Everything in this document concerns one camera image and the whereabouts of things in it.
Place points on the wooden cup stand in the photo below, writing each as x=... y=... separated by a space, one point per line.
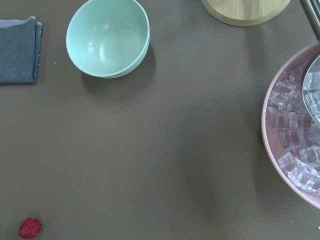
x=244 y=13

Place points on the light green bowl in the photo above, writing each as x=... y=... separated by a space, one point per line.
x=108 y=38

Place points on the grey folded cloth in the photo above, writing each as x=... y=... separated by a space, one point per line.
x=20 y=47

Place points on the red strawberry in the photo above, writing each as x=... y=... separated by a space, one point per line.
x=30 y=228

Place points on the pink bowl of ice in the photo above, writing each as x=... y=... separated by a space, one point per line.
x=285 y=123

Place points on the metal ice scoop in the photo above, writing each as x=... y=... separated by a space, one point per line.
x=311 y=80

